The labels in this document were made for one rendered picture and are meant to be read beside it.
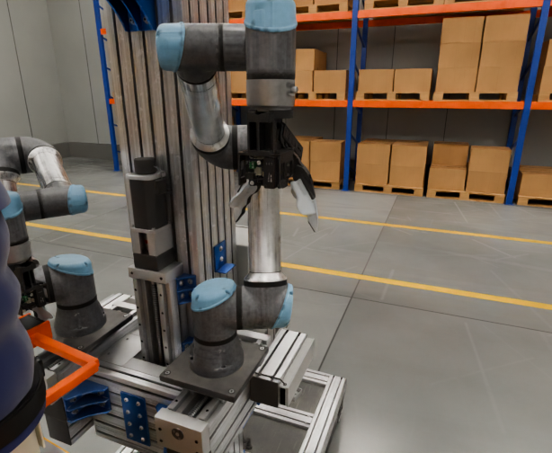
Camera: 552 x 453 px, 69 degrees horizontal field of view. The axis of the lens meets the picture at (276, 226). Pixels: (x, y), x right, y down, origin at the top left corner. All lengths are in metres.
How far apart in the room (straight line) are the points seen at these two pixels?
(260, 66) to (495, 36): 6.94
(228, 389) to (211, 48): 0.78
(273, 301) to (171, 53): 0.62
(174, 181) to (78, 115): 11.58
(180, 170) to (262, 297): 0.43
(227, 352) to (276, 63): 0.75
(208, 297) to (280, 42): 0.64
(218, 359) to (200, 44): 0.75
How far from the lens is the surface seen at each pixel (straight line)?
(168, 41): 0.73
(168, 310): 1.28
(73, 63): 12.69
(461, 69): 7.43
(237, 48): 0.72
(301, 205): 0.64
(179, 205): 1.21
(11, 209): 1.03
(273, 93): 0.62
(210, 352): 1.11
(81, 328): 1.40
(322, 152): 7.76
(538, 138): 8.91
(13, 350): 0.71
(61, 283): 1.34
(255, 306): 1.04
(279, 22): 0.63
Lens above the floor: 1.75
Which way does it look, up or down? 18 degrees down
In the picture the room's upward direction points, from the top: straight up
